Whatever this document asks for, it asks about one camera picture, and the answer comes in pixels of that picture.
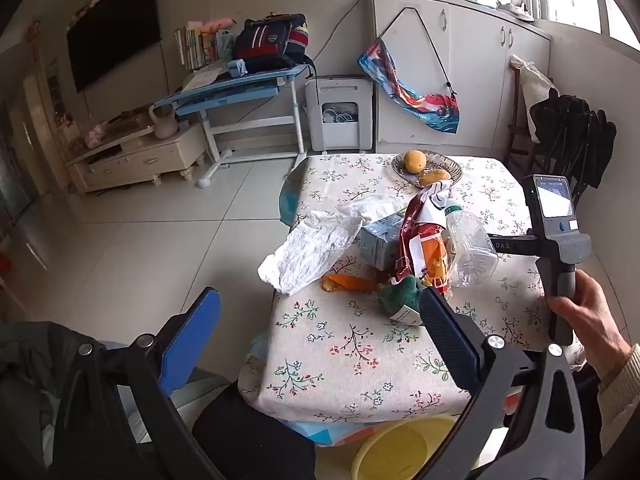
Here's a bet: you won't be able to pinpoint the blue study desk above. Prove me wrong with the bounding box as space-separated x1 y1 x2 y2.
152 62 318 189

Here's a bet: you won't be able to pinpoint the person's right forearm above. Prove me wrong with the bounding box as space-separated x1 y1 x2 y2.
595 342 640 461

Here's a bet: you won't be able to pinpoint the person's black trouser leg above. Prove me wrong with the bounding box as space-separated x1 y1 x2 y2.
192 380 317 480

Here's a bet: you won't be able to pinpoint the floral tablecloth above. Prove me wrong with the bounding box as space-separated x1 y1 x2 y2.
237 152 588 423

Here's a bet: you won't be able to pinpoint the black folding chair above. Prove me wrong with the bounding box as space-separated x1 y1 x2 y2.
529 94 618 202

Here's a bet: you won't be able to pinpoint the red striped snack wrapper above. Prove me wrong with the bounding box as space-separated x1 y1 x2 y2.
396 182 453 282

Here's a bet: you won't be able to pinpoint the white air purifier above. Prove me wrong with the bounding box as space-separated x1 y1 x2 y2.
305 75 376 154

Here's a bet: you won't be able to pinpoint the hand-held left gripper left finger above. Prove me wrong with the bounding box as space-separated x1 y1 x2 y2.
52 286 223 480

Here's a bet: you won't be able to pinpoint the white sneakers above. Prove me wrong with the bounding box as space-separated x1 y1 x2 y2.
496 1 535 22

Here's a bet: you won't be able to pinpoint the cream television stand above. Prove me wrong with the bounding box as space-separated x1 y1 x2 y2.
65 119 208 195

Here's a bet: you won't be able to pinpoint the white cloth bag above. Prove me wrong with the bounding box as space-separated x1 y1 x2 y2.
510 55 557 122

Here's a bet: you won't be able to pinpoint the orange snack packet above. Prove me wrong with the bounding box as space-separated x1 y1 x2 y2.
416 232 454 299

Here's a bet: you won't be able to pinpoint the white paper sheet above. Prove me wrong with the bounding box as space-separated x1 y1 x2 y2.
182 66 222 92

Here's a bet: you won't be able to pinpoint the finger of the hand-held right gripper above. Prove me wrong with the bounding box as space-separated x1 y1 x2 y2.
486 232 542 257

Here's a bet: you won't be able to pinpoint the dark jacket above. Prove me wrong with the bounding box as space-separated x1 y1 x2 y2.
0 321 108 480

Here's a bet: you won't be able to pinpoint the grey fruit plate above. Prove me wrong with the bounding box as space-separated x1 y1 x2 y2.
391 152 463 187

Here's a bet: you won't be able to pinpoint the wooden chair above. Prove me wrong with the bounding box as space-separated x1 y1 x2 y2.
507 57 547 167

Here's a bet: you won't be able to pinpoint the colourful drawstring bag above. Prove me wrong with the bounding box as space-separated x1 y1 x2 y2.
357 7 461 135

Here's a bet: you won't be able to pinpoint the small drink carton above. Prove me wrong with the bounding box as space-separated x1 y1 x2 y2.
360 210 408 272

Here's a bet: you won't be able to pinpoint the clear plastic bottle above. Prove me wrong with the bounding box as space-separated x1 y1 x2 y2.
442 197 501 289

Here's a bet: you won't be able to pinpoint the yellow plastic bin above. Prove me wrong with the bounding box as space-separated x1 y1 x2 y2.
350 415 481 480

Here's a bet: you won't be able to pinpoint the beige jug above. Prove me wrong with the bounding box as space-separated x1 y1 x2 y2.
148 104 177 140

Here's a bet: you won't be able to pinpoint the green fuzzy cloth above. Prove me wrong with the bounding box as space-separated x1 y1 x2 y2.
377 275 427 327

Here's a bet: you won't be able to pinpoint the dark blue backpack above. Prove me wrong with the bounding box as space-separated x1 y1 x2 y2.
232 12 314 74

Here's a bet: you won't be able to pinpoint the white plastic bag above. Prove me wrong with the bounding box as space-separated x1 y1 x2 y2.
334 191 408 223
257 209 364 296

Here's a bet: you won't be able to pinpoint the black wall television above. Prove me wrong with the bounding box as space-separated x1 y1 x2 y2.
66 0 163 93

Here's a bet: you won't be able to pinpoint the person's right hand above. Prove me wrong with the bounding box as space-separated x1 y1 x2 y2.
546 270 635 387

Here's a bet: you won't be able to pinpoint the row of books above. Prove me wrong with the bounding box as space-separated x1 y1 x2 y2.
174 21 236 72

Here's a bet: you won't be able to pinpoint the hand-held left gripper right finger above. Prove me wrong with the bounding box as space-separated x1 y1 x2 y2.
419 286 588 480

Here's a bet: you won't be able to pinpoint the white cabinet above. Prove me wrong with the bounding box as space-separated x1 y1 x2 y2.
367 0 553 155

